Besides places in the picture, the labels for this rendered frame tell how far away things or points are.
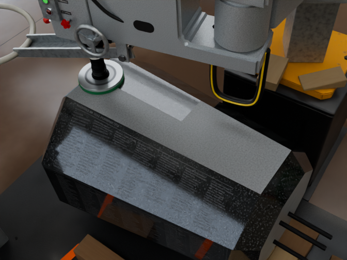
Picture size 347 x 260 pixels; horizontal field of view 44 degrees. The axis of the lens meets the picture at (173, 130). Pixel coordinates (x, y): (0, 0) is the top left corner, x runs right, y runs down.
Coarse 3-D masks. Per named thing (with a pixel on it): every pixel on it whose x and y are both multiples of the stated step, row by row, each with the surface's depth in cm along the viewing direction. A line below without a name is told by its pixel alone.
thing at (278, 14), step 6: (276, 0) 145; (282, 0) 146; (288, 0) 150; (294, 0) 155; (300, 0) 160; (276, 6) 147; (282, 6) 149; (288, 6) 153; (294, 6) 158; (276, 12) 149; (282, 12) 152; (288, 12) 156; (270, 18) 151; (276, 18) 151; (282, 18) 154; (270, 24) 153; (276, 24) 153
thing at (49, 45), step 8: (32, 40) 214; (40, 40) 211; (48, 40) 209; (56, 40) 206; (64, 40) 204; (16, 48) 206; (24, 48) 203; (32, 48) 201; (40, 48) 198; (48, 48) 196; (56, 48) 193; (64, 48) 191; (72, 48) 189; (80, 48) 186; (88, 48) 184; (96, 48) 182; (112, 48) 178; (128, 48) 174; (24, 56) 207; (32, 56) 205; (40, 56) 202; (48, 56) 200; (56, 56) 197; (64, 56) 195; (72, 56) 192; (80, 56) 190; (88, 56) 188; (104, 56) 184; (112, 56) 181; (120, 56) 174
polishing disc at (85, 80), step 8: (88, 64) 209; (112, 64) 208; (80, 72) 206; (88, 72) 205; (112, 72) 204; (120, 72) 204; (80, 80) 202; (88, 80) 202; (96, 80) 201; (104, 80) 201; (112, 80) 201; (120, 80) 202; (88, 88) 198; (96, 88) 198; (104, 88) 198; (112, 88) 199
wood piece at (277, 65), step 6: (270, 54) 217; (270, 60) 214; (276, 60) 213; (282, 60) 213; (288, 60) 214; (270, 66) 211; (276, 66) 211; (282, 66) 211; (270, 72) 208; (276, 72) 208; (282, 72) 209; (270, 78) 206; (276, 78) 205; (270, 84) 205; (276, 84) 203
